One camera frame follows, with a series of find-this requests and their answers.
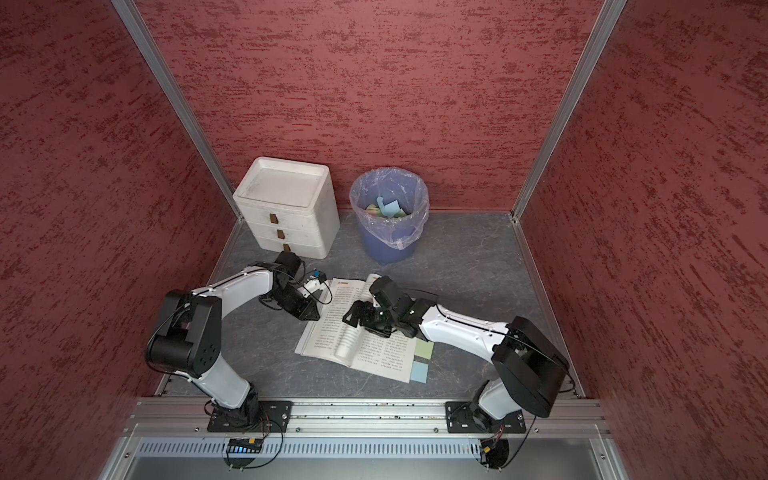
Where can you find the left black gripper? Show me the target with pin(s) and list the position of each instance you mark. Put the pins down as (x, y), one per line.
(302, 312)

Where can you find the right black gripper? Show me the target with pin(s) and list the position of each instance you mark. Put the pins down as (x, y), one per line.
(366, 321)

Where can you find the green sticky note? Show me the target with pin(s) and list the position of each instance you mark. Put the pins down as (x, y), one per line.
(423, 349)

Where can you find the science magazine book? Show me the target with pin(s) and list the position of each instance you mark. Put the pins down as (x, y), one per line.
(332, 340)

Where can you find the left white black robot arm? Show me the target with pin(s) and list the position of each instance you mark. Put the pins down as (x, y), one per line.
(187, 338)

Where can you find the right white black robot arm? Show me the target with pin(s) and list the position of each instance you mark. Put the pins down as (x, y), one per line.
(530, 369)

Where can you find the blue sticky note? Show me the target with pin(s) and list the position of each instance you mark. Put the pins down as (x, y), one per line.
(419, 372)

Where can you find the white three-drawer storage box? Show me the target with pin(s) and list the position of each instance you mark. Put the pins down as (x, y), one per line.
(289, 206)

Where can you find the discarded notes in bin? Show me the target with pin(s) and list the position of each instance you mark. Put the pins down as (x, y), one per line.
(386, 209)

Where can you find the blue trash bin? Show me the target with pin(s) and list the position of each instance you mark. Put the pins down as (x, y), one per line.
(387, 240)

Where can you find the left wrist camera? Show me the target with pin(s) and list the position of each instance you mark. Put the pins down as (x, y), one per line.
(314, 285)

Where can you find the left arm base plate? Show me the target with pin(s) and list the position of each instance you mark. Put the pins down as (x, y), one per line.
(256, 416)

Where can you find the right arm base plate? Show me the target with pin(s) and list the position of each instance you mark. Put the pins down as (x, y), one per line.
(486, 417)

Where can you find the aluminium front rail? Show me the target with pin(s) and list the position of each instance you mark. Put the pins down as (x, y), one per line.
(358, 418)

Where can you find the left aluminium corner post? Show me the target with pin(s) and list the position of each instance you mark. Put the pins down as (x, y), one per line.
(139, 32)

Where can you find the aluminium corner post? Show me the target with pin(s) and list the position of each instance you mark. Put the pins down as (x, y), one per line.
(139, 32)
(608, 17)

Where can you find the right aluminium corner post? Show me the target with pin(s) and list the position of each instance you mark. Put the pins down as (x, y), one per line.
(608, 17)

